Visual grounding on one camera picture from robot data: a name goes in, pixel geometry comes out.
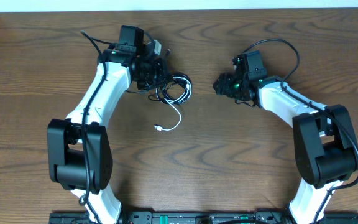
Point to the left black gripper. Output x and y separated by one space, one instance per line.
163 69

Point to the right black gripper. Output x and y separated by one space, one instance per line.
225 80

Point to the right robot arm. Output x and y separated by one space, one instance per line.
326 150

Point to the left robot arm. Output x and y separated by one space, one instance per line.
79 153

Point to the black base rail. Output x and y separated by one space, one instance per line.
143 217

